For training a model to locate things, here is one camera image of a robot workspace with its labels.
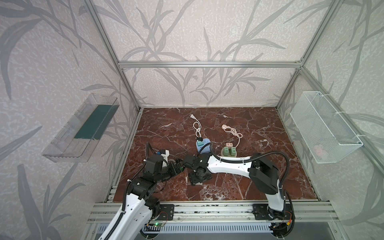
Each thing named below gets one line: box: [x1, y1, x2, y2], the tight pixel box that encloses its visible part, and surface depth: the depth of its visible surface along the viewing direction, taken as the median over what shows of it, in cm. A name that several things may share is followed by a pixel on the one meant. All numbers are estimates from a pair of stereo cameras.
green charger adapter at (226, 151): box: [223, 146, 229, 156], surface depth 91 cm
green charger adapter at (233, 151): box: [230, 147, 237, 156], surface depth 92 cm
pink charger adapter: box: [226, 142, 234, 150], surface depth 93 cm
